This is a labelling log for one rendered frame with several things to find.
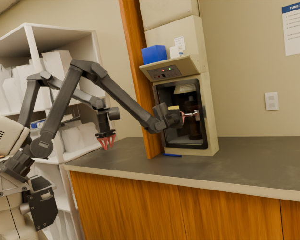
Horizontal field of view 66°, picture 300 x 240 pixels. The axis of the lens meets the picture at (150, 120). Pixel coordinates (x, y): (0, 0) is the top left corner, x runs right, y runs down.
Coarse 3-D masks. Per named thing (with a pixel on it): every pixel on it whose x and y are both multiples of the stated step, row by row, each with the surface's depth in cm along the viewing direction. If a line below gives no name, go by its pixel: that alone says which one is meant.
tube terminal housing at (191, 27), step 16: (192, 16) 119; (144, 32) 138; (160, 32) 131; (176, 32) 126; (192, 32) 121; (192, 48) 123; (160, 80) 139; (176, 80) 133; (208, 80) 131; (208, 96) 130; (208, 112) 129; (208, 128) 128; (208, 144) 130
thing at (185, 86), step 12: (168, 84) 134; (180, 84) 129; (192, 84) 124; (168, 96) 136; (180, 96) 131; (192, 96) 126; (180, 108) 133; (192, 108) 128; (192, 120) 129; (168, 132) 142; (180, 132) 136; (192, 132) 131; (204, 132) 126; (168, 144) 144; (180, 144) 138; (192, 144) 133; (204, 144) 128
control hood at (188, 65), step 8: (184, 56) 114; (192, 56) 116; (152, 64) 126; (160, 64) 124; (168, 64) 122; (176, 64) 120; (184, 64) 119; (192, 64) 117; (144, 72) 134; (184, 72) 124; (192, 72) 122; (200, 72) 123; (152, 80) 138
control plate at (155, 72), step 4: (160, 68) 126; (164, 68) 125; (168, 68) 125; (172, 68) 124; (176, 68) 123; (148, 72) 133; (152, 72) 131; (156, 72) 130; (160, 72) 129; (164, 72) 128; (168, 72) 128; (172, 72) 127; (176, 72) 126; (152, 76) 134; (156, 76) 133; (160, 76) 132; (168, 76) 130; (172, 76) 129
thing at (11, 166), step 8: (16, 152) 83; (8, 160) 80; (16, 160) 80; (24, 160) 82; (32, 160) 84; (8, 168) 78; (16, 168) 80; (24, 168) 81; (16, 176) 78; (24, 176) 83
